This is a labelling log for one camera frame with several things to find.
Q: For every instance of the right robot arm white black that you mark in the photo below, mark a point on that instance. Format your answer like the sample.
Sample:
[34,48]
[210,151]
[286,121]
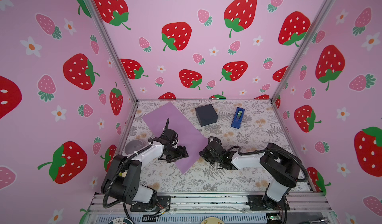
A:
[285,168]

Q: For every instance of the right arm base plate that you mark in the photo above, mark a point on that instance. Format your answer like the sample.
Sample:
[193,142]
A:
[263,203]

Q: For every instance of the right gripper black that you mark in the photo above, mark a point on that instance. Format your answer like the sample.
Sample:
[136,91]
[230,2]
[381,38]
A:
[203,153]

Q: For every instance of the yellow-green tape roll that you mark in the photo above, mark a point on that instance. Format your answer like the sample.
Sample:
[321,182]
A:
[123,174]

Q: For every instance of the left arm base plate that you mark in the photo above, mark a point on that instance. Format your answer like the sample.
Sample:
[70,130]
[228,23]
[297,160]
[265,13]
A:
[156,204]

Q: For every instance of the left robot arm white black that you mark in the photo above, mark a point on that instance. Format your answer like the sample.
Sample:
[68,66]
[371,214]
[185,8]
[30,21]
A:
[122,181]

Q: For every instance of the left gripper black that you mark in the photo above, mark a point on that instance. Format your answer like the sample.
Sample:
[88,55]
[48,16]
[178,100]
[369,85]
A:
[180,154]

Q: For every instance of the dark grey gift box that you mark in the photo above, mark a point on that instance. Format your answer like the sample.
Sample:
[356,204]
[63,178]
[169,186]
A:
[206,115]

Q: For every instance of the blue tape dispenser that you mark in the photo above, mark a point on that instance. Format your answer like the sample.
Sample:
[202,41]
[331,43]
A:
[238,117]

